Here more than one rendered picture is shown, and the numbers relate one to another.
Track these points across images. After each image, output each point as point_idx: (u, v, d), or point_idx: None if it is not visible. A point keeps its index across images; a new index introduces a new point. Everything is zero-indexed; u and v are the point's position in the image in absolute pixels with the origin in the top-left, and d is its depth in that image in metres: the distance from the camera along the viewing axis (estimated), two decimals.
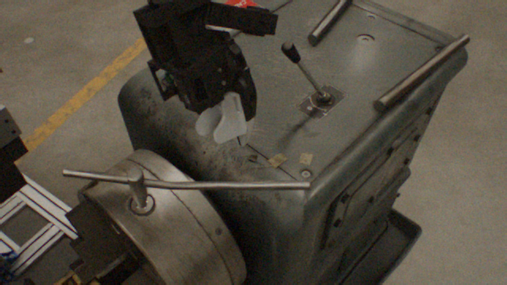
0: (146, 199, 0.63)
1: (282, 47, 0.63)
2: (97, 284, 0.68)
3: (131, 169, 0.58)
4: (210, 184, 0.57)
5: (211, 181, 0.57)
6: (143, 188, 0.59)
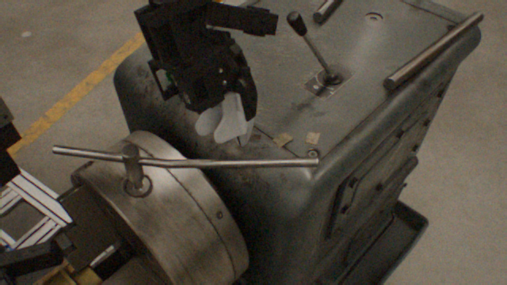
0: (142, 179, 0.59)
1: (287, 17, 0.59)
2: (91, 271, 0.65)
3: (126, 146, 0.54)
4: (211, 161, 0.53)
5: (211, 159, 0.53)
6: (139, 166, 0.55)
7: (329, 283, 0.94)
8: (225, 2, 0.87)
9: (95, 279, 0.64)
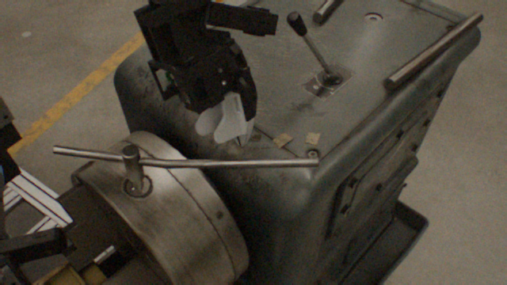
0: (142, 180, 0.59)
1: (287, 17, 0.59)
2: (97, 268, 0.65)
3: (126, 146, 0.54)
4: (211, 161, 0.53)
5: (211, 159, 0.53)
6: (139, 166, 0.55)
7: (329, 283, 0.94)
8: (225, 2, 0.87)
9: (100, 275, 0.65)
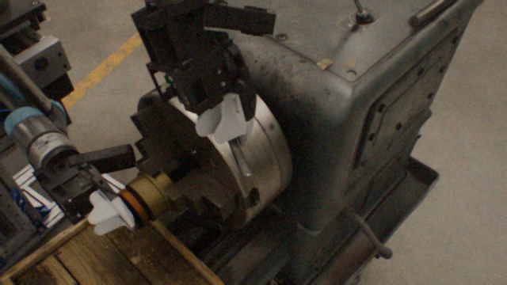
0: None
1: None
2: (165, 175, 0.76)
3: None
4: None
5: None
6: None
7: (354, 214, 1.05)
8: None
9: (168, 180, 0.76)
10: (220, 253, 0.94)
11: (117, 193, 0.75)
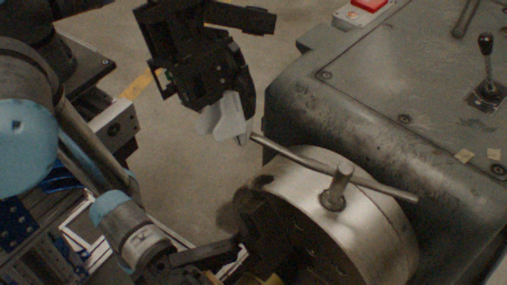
0: (329, 196, 0.61)
1: (480, 38, 0.61)
2: (276, 277, 0.68)
3: (349, 176, 0.55)
4: (272, 142, 0.57)
5: (271, 145, 0.57)
6: (334, 173, 0.58)
7: None
8: (358, 17, 0.89)
9: (280, 283, 0.67)
10: None
11: None
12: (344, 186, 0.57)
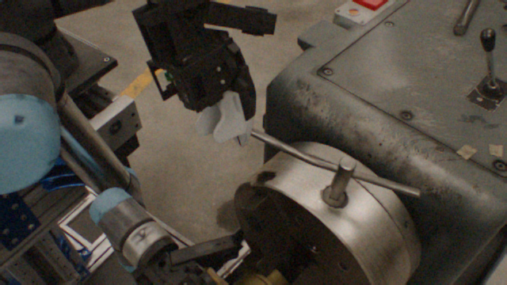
0: (331, 192, 0.61)
1: (482, 34, 0.61)
2: (279, 274, 0.68)
3: (352, 171, 0.55)
4: (274, 139, 0.57)
5: (272, 141, 0.57)
6: (337, 169, 0.58)
7: None
8: (360, 15, 0.89)
9: (283, 280, 0.67)
10: None
11: None
12: (346, 181, 0.57)
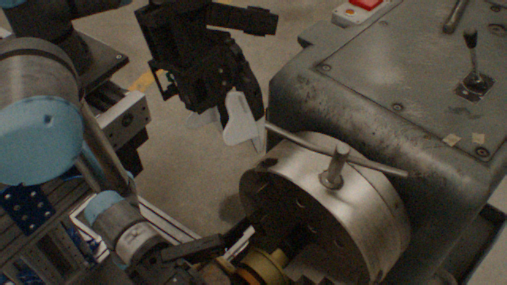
0: (328, 176, 0.68)
1: (465, 32, 0.68)
2: (280, 251, 0.74)
3: (346, 155, 0.62)
4: (276, 127, 0.63)
5: (276, 129, 0.63)
6: (333, 154, 0.64)
7: (443, 271, 1.03)
8: (356, 15, 0.95)
9: (283, 257, 0.74)
10: None
11: (234, 271, 0.73)
12: (341, 165, 0.64)
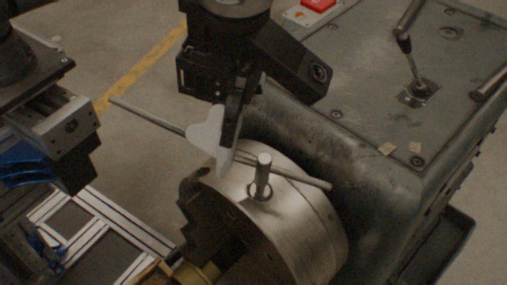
0: (256, 187, 0.65)
1: (398, 37, 0.65)
2: (213, 264, 0.71)
3: (268, 166, 0.59)
4: None
5: None
6: (257, 165, 0.62)
7: (398, 281, 1.00)
8: (306, 18, 0.93)
9: (216, 271, 0.71)
10: None
11: None
12: (265, 176, 0.61)
